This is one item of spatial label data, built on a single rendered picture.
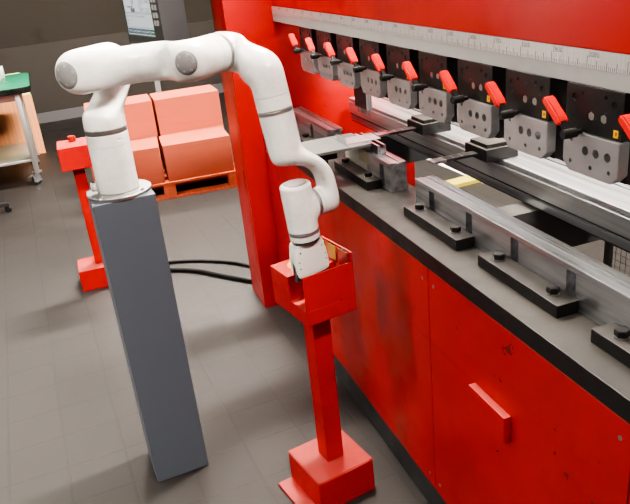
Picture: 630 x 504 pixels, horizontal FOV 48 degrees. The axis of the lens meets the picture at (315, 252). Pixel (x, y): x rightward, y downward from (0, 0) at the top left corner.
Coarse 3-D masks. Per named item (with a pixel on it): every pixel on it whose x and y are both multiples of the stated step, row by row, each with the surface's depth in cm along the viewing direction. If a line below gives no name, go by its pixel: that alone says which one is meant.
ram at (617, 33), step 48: (288, 0) 276; (336, 0) 229; (384, 0) 195; (432, 0) 170; (480, 0) 151; (528, 0) 136; (576, 0) 123; (624, 0) 113; (432, 48) 176; (624, 48) 115
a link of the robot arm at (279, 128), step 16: (272, 112) 173; (288, 112) 174; (272, 128) 174; (288, 128) 175; (272, 144) 176; (288, 144) 176; (272, 160) 179; (288, 160) 177; (304, 160) 179; (320, 160) 181; (320, 176) 184; (320, 192) 185; (336, 192) 186
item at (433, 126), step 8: (408, 120) 249; (416, 120) 245; (424, 120) 241; (432, 120) 241; (400, 128) 245; (408, 128) 244; (416, 128) 244; (424, 128) 240; (432, 128) 241; (440, 128) 242; (448, 128) 243
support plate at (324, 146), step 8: (344, 136) 245; (352, 136) 244; (304, 144) 240; (312, 144) 239; (320, 144) 238; (328, 144) 237; (336, 144) 236; (352, 144) 234; (360, 144) 233; (368, 144) 233; (312, 152) 230; (320, 152) 229; (328, 152) 229; (336, 152) 230
